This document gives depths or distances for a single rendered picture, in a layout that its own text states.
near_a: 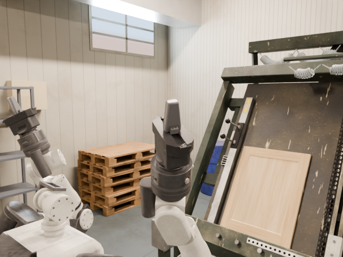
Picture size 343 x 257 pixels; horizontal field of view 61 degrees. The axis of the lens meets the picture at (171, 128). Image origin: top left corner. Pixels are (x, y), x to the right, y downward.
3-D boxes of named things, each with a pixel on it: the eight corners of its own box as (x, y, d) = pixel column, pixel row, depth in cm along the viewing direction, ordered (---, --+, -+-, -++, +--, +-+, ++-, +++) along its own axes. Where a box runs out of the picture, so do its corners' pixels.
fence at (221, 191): (209, 222, 195) (206, 221, 192) (248, 100, 224) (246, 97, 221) (216, 224, 192) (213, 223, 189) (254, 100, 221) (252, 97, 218)
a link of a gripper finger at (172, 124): (180, 99, 55) (179, 128, 58) (164, 102, 54) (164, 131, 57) (183, 103, 53) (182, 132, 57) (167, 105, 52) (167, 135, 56)
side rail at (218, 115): (185, 214, 215) (176, 210, 208) (228, 88, 249) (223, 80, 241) (191, 216, 212) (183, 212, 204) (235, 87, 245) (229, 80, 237)
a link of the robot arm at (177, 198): (191, 192, 59) (189, 230, 65) (192, 160, 68) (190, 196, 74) (136, 189, 60) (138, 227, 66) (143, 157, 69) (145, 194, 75)
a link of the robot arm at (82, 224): (91, 240, 114) (48, 241, 94) (65, 238, 119) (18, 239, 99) (95, 209, 117) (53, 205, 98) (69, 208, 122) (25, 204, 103)
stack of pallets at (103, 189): (133, 185, 556) (132, 140, 546) (165, 195, 501) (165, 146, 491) (76, 203, 467) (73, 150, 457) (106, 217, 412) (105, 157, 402)
